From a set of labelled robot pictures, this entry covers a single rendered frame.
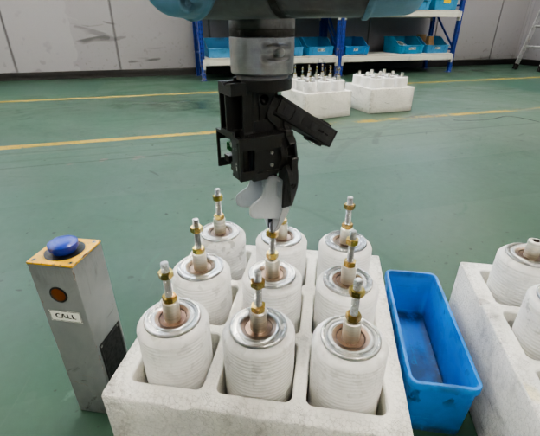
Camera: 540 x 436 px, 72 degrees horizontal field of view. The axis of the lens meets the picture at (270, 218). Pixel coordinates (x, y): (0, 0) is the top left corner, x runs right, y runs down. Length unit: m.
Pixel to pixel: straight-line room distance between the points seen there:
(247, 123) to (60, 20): 5.23
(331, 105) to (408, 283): 2.09
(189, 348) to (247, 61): 0.35
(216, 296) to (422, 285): 0.49
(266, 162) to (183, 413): 0.33
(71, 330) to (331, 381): 0.39
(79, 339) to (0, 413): 0.25
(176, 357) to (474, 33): 7.36
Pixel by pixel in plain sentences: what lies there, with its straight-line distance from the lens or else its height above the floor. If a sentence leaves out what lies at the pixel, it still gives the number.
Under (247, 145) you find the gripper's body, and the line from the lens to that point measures 0.44.
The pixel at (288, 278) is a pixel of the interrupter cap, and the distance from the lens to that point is 0.58.
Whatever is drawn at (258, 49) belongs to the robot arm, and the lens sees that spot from 0.44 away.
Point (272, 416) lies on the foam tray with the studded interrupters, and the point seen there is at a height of 0.18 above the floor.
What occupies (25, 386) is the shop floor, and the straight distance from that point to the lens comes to 0.89.
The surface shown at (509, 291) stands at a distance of 0.76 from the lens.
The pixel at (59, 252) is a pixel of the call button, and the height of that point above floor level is 0.32.
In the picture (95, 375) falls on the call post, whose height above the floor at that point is 0.10.
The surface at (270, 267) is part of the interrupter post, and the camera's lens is 0.57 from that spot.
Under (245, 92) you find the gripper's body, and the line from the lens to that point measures 0.45.
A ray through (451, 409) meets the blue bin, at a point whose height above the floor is 0.06.
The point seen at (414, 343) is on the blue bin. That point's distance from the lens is 0.88.
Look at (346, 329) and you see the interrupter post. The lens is 0.48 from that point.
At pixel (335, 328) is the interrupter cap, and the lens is 0.51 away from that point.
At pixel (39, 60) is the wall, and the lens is 5.71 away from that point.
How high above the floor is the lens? 0.60
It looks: 28 degrees down
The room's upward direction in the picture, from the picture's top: straight up
